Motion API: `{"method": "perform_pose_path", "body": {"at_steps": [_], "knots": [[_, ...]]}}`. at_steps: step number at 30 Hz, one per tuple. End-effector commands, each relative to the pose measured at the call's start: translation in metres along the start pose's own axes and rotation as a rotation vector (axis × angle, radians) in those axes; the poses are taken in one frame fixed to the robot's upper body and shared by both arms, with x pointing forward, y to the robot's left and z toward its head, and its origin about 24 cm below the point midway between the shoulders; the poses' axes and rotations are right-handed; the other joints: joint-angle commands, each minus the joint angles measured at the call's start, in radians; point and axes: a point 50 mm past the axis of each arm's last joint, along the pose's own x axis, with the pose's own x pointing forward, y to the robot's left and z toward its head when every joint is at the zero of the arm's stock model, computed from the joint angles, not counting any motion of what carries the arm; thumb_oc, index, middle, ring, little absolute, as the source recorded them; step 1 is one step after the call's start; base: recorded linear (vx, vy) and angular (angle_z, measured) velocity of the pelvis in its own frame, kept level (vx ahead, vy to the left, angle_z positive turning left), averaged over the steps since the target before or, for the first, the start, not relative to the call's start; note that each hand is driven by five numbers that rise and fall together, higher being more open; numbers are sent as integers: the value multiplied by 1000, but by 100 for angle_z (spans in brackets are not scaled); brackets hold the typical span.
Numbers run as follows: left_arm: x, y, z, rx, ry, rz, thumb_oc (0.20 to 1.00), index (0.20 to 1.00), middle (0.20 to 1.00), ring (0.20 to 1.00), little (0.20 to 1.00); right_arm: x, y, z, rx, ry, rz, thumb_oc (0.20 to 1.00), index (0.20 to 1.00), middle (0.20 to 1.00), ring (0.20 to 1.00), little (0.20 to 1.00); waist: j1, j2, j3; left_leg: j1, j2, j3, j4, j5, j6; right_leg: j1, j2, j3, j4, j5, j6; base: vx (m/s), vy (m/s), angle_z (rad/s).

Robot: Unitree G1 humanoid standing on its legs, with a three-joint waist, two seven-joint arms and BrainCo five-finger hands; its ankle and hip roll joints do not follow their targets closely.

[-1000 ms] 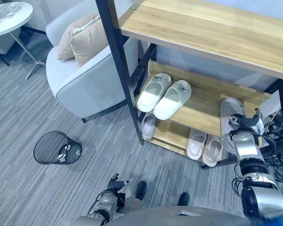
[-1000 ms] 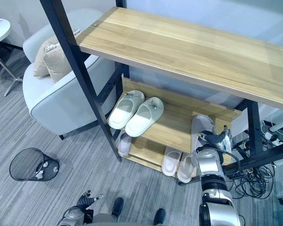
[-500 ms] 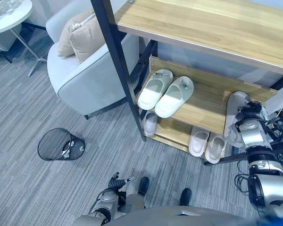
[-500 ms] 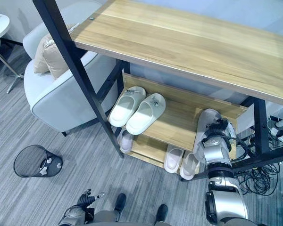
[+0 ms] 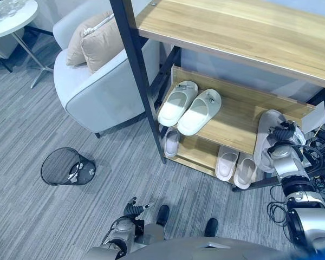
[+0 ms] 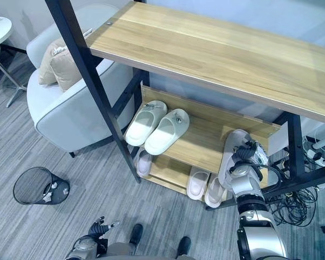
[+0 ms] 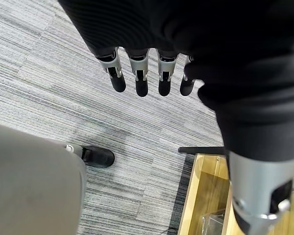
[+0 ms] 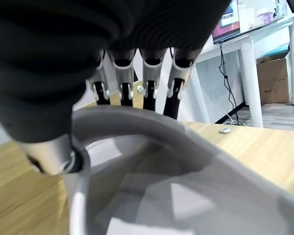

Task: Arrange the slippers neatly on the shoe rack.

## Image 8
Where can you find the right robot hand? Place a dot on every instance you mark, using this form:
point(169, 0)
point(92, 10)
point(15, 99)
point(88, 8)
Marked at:
point(51, 49)

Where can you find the laptop with lit screen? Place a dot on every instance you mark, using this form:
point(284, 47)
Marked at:
point(226, 23)

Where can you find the white box on desk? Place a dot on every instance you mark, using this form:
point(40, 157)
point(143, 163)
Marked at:
point(245, 14)

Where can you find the white desk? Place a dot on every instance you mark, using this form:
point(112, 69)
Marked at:
point(252, 49)

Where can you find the purple and white packet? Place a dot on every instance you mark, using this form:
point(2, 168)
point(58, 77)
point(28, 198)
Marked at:
point(265, 17)

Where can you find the cardboard box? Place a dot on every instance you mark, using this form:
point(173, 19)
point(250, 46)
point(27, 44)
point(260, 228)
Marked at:
point(274, 78)

